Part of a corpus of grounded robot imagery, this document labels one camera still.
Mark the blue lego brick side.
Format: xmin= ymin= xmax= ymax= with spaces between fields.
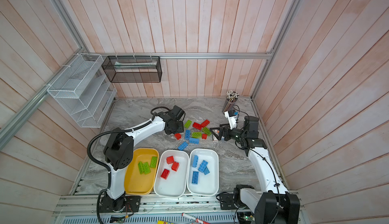
xmin=189 ymin=138 xmax=200 ymax=144

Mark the middle white plastic bin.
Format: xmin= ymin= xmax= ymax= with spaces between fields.
xmin=154 ymin=150 xmax=189 ymax=198

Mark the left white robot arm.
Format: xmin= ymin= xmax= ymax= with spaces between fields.
xmin=87 ymin=106 xmax=185 ymax=213

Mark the red long lego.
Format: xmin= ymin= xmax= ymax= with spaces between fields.
xmin=201 ymin=120 xmax=210 ymax=128
xmin=192 ymin=122 xmax=202 ymax=131

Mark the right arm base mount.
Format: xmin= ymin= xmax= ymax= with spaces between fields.
xmin=216 ymin=192 xmax=245 ymax=210

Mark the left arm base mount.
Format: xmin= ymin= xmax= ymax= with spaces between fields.
xmin=99 ymin=195 xmax=141 ymax=213

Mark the black mesh wall basket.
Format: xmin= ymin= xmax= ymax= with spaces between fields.
xmin=102 ymin=55 xmax=163 ymax=83

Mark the white plastic bin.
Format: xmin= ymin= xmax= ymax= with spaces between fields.
xmin=187 ymin=148 xmax=219 ymax=196
xmin=154 ymin=150 xmax=189 ymax=198

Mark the yellow plastic bin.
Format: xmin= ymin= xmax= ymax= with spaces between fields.
xmin=124 ymin=148 xmax=160 ymax=196

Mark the metal pencil cup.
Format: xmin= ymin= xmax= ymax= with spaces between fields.
xmin=222 ymin=90 xmax=239 ymax=113

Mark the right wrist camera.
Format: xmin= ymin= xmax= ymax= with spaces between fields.
xmin=224 ymin=109 xmax=239 ymax=130

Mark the red marker pen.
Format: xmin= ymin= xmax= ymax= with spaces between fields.
xmin=181 ymin=213 xmax=209 ymax=224

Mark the right white plastic bin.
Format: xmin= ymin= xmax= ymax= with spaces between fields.
xmin=187 ymin=148 xmax=219 ymax=196

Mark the green lego brick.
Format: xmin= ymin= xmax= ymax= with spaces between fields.
xmin=202 ymin=127 xmax=212 ymax=136
xmin=150 ymin=156 xmax=158 ymax=168
xmin=138 ymin=161 xmax=144 ymax=174
xmin=184 ymin=120 xmax=192 ymax=128
xmin=142 ymin=162 xmax=151 ymax=174
xmin=191 ymin=132 xmax=203 ymax=139

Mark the aluminium frame rail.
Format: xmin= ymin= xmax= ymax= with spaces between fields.
xmin=53 ymin=192 xmax=223 ymax=217

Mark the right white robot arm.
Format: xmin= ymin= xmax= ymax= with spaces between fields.
xmin=211 ymin=111 xmax=300 ymax=224

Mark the blue lego brick bottom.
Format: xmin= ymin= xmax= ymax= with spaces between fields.
xmin=191 ymin=171 xmax=199 ymax=185

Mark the white wire mesh shelf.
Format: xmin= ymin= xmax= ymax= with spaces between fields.
xmin=48 ymin=54 xmax=116 ymax=128

